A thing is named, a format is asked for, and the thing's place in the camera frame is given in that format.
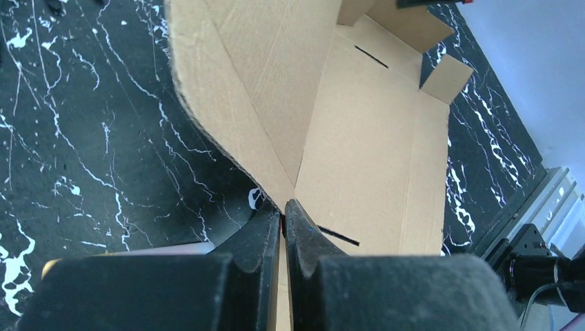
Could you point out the brown cardboard box sheet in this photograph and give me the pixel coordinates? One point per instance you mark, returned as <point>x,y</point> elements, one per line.
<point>324,102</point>

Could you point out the orange pink highlighter marker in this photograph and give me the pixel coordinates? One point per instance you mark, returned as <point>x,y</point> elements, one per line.
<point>200,248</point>

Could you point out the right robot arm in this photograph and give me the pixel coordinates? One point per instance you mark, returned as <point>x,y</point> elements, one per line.
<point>526,263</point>

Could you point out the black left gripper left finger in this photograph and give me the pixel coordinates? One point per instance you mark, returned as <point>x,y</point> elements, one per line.
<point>234,287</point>

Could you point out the aluminium rail frame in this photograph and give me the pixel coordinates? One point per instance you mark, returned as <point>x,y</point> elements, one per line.
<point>555,207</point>

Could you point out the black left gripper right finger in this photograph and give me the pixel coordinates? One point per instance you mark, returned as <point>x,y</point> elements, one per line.
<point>332,290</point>

